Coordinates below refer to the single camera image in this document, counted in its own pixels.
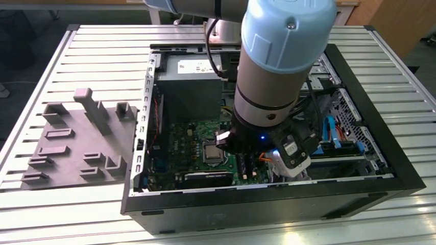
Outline silver CPU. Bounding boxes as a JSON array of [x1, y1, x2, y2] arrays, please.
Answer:
[[204, 145, 224, 159]]

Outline grey plastic parts rack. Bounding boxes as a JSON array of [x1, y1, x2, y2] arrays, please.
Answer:
[[20, 88, 140, 191]]

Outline black graphics card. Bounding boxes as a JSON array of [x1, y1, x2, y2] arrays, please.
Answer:
[[175, 170, 236, 190]]

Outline silver rounded wrist camera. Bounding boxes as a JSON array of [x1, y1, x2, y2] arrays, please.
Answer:
[[267, 149, 311, 178]]

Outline blue SATA cable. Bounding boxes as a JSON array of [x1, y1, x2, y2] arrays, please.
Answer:
[[322, 116, 344, 149]]

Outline grey power supply unit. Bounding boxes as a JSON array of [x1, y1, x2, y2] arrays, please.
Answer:
[[155, 55, 239, 123]]

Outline black open PC case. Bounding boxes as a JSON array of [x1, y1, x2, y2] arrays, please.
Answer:
[[119, 43, 427, 235]]

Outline thin red wire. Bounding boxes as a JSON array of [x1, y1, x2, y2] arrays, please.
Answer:
[[152, 96, 162, 151]]

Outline metal CPU socket cover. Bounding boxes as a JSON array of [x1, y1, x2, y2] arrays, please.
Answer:
[[202, 139, 227, 166]]

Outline hard disk in blue carrier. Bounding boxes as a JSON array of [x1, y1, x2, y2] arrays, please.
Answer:
[[311, 141, 367, 160]]

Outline brown wooden cabinet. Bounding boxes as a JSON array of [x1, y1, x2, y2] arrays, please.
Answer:
[[346, 0, 436, 61]]

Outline metal optical drive cage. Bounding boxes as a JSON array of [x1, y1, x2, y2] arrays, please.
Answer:
[[302, 50, 342, 103]]

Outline green motherboard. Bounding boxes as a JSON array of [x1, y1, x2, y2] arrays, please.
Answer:
[[146, 119, 274, 191]]

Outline white-framed wooden desk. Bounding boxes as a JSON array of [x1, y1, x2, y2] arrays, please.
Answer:
[[146, 0, 362, 26]]

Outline black RAM slot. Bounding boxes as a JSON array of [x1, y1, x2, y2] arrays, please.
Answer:
[[234, 153, 248, 180]]

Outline black camera cable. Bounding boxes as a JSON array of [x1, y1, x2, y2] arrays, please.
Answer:
[[304, 79, 324, 143]]

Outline black cable bundle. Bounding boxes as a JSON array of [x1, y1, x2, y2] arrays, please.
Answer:
[[290, 86, 336, 120]]

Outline metal disk bay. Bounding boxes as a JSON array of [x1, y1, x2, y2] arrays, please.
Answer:
[[299, 141, 392, 181]]

